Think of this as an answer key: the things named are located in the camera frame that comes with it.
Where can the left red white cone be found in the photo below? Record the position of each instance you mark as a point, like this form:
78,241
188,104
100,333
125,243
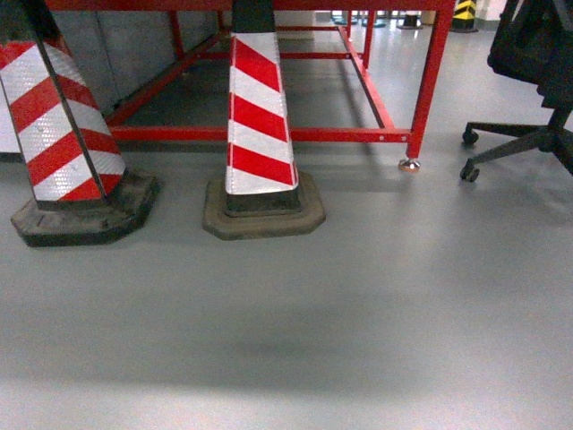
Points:
83,193

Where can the red white traffic cone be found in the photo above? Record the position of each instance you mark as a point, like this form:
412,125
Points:
263,194

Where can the black office chair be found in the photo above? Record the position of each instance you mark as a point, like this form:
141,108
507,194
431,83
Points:
533,44

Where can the yellow black traffic cone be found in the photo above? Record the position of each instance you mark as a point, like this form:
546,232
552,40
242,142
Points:
463,20

